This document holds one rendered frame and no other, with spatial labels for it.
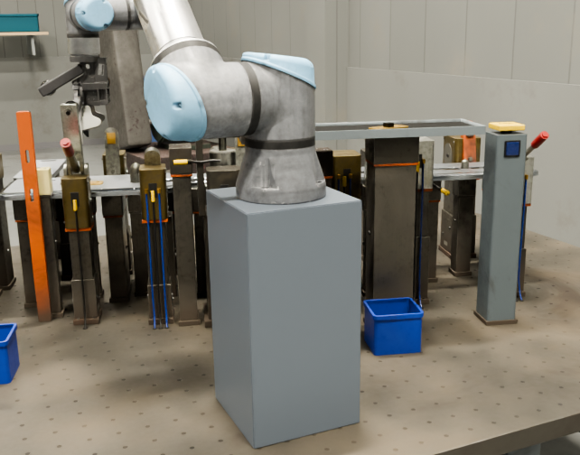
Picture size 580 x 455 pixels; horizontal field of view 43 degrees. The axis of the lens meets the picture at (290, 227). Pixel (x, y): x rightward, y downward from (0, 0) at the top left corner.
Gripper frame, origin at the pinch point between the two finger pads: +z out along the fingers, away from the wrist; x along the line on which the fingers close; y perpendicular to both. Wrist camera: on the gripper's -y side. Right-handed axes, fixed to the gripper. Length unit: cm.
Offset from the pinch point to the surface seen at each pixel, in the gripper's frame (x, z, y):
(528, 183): -22, 11, 108
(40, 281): -16.2, 31.2, -9.9
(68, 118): -17.0, -6.9, -0.5
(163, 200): -23.1, 11.3, 19.7
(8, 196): -10.4, 11.7, -16.4
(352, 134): -41, -5, 59
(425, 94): 254, 12, 174
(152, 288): -23.7, 31.8, 16.3
